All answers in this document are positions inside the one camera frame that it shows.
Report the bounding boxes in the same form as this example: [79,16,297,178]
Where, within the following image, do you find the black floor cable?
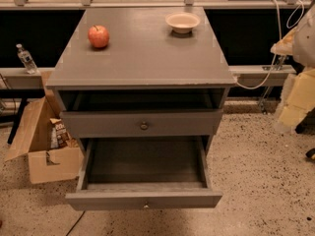
[64,210,87,236]

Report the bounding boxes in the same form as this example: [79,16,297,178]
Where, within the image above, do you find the white cable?
[234,0,306,90]

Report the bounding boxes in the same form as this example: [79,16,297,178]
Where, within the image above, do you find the clear plastic water bottle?
[16,43,37,74]

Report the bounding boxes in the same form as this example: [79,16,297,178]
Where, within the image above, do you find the open cardboard box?
[5,72,83,184]

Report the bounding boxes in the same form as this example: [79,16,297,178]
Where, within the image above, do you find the grey wooden drawer cabinet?
[45,6,238,155]

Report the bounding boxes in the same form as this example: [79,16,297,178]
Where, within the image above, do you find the grey drawer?
[66,137,222,210]
[61,110,222,138]

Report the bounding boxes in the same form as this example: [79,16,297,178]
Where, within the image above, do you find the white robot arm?
[271,4,315,133]

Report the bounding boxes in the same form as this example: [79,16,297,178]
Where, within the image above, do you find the grey top drawer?
[61,110,222,138]

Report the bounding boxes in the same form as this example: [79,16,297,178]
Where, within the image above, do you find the metal pole stand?
[258,55,287,114]

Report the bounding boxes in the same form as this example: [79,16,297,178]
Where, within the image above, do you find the brown snack bag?
[50,118,70,148]

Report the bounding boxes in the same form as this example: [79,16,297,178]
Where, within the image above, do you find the red apple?
[88,25,109,48]

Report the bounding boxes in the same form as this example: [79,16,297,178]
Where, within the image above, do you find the black table leg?
[0,88,45,145]

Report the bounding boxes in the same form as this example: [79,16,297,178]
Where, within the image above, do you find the white bowl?
[165,12,201,34]

